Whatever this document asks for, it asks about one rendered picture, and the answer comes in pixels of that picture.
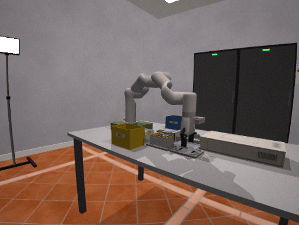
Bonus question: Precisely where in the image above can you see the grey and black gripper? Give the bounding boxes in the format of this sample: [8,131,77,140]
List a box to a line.
[180,116,195,147]

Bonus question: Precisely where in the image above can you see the blue open-top box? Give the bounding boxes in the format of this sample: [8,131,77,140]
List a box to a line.
[165,115,182,130]

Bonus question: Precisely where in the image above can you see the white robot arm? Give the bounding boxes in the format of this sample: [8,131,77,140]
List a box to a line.
[123,72,205,124]

